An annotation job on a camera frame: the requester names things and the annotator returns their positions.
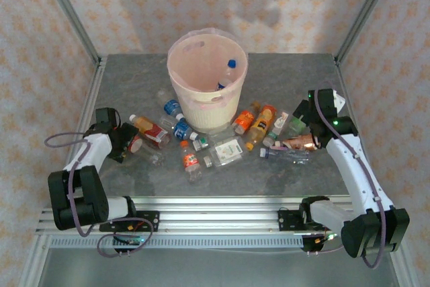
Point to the white label bottle green cap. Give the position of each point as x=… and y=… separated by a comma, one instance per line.
x=279, y=122

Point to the clear bottle blue cap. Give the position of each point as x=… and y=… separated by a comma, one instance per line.
x=231, y=64

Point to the square bottle white-green label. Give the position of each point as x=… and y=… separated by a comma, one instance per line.
x=228, y=151

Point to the orange label bottle brown cap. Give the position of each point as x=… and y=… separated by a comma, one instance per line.
x=244, y=119

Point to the small grey cap jar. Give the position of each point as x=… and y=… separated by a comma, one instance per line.
x=208, y=161

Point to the aluminium table side rail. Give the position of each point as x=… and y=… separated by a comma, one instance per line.
x=340, y=72
x=91, y=95

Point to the small circuit board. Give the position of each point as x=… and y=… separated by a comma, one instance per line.
x=129, y=240
x=327, y=238

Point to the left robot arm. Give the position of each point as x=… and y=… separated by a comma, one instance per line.
x=97, y=149

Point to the cream plastic bin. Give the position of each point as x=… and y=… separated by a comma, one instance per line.
x=215, y=119

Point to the amber juice bottle orange label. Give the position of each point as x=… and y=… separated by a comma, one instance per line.
x=260, y=127

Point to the grey metal lower panel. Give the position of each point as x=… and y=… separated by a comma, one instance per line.
x=218, y=270

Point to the orange cap bottle red label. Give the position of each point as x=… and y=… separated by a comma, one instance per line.
x=191, y=161

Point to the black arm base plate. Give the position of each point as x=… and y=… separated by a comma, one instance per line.
x=285, y=219
x=151, y=219

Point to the aluminium frame post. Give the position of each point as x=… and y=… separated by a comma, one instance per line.
x=367, y=8
x=66, y=8

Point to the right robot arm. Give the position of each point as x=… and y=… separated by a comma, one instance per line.
x=356, y=172

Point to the clear bottle blue label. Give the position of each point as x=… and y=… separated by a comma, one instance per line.
x=183, y=129
x=173, y=107

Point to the amber bottle red label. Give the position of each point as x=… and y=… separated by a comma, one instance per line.
x=151, y=129

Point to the copper foil bottle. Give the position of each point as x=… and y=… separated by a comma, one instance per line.
x=300, y=142

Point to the clear ribbed bottle purple cap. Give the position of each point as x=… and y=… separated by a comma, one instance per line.
x=268, y=153

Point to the small green cap bottle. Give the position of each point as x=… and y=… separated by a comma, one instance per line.
x=200, y=144

